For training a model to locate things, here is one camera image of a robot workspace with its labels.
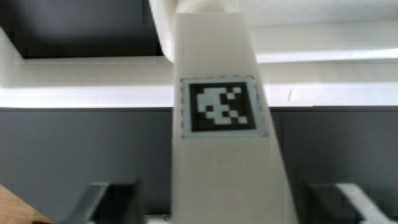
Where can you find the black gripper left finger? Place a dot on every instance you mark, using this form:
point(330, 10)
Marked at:
point(110, 205)

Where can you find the white front fence bar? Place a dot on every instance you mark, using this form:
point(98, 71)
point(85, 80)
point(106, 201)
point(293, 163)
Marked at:
point(327, 64)

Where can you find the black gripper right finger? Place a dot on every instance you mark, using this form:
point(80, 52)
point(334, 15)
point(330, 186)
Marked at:
point(339, 205)

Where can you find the white desk top tray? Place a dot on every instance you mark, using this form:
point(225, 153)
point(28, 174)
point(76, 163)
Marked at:
point(254, 20)

